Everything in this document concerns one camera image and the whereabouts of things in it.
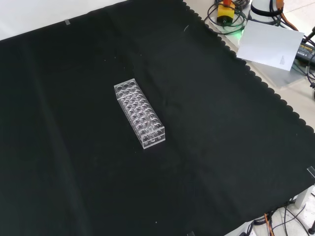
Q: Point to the yellow stop button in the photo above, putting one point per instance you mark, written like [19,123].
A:
[226,11]

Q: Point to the pale white board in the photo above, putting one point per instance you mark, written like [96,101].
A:
[269,44]

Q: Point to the black power adapter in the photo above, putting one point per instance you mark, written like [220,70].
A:
[305,52]

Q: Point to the black scalloped-edge cloth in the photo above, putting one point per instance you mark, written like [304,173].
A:
[98,159]

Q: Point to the grey tape strip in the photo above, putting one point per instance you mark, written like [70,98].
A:
[67,22]
[311,171]

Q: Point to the white bench leg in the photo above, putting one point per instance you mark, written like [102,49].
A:
[302,198]

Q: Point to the clear plastic test tube rack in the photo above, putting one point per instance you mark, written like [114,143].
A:
[139,115]

